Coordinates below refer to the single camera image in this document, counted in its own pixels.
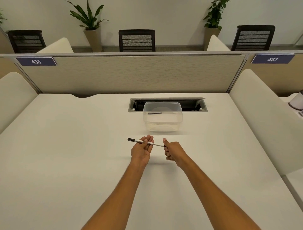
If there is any person's right hand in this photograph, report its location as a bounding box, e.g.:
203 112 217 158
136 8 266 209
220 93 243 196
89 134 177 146
163 138 189 168

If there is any person's right forearm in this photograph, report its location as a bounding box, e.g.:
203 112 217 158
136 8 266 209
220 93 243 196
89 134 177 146
176 155 262 230

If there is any wide beige partition panel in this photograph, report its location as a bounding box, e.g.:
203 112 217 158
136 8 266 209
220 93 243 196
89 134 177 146
14 53 248 96

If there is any person's left forearm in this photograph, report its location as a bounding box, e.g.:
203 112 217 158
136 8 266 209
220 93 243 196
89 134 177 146
80 162 149 230

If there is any cream side divider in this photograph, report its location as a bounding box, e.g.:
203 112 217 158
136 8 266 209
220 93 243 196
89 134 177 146
0 72 38 134
36 37 74 54
207 35 231 52
229 69 303 177

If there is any broad-leaf green plant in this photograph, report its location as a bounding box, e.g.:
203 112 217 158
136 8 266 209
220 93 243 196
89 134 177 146
65 0 109 31

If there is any small-leaf green plant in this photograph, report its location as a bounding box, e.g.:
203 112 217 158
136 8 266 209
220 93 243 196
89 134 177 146
203 0 230 30

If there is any clear plastic container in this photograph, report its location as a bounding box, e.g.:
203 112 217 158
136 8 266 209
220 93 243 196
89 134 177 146
143 102 184 133

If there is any white pen with black cap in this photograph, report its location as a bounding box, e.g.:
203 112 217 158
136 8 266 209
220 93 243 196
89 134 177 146
128 138 166 148

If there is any black mesh office chair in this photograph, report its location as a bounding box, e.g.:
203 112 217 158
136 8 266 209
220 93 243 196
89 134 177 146
231 25 276 51
6 30 47 54
118 29 156 52

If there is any beige planter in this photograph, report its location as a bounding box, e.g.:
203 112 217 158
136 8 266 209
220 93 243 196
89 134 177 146
204 27 222 51
83 29 104 53

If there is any blue number label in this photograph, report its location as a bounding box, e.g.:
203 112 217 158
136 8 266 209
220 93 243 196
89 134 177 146
251 54 295 64
16 57 58 66

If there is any person's left hand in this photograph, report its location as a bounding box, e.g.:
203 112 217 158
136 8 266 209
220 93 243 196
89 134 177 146
131 135 154 167

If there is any grey desk cable port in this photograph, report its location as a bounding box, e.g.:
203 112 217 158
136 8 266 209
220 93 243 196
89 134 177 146
128 97 209 113

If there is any white round container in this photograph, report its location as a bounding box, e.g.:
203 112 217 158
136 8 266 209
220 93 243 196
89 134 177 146
288 90 303 111

